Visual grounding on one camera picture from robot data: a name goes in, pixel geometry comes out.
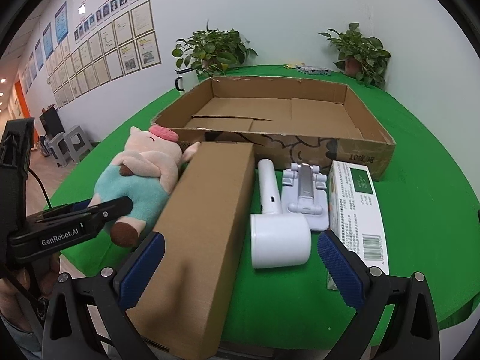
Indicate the potted green plant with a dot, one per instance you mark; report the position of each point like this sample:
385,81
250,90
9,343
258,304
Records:
212,52
363,58

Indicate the small items on table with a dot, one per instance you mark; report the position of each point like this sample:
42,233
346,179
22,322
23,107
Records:
311,70

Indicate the framed certificates on wall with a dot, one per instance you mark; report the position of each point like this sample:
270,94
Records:
117,40

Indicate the black cabinet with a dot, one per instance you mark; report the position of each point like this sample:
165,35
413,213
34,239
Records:
51,122

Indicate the right potted green plant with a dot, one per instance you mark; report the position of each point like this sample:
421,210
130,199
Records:
363,58

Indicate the white green product box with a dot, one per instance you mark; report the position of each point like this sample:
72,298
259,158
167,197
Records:
354,213

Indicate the white folding phone stand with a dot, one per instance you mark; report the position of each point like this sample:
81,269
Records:
304,191

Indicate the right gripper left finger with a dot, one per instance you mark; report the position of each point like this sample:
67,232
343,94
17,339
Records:
87,315

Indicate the pig plush toy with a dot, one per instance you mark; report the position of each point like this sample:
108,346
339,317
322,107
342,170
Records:
146,171

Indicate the white enamel mug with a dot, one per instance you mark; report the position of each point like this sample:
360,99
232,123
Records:
186,79

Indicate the left potted green plant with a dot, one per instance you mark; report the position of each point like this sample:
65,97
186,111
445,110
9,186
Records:
212,52

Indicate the grey plastic stool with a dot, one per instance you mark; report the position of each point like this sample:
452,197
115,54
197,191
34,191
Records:
58,148
77,142

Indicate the large open cardboard tray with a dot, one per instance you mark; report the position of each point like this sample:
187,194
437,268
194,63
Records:
288,120

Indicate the long brown cardboard box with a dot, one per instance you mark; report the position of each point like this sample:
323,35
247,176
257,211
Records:
204,223

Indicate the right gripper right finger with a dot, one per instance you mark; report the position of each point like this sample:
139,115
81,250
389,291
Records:
412,332

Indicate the green tablecloth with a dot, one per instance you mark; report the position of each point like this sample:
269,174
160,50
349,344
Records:
429,214

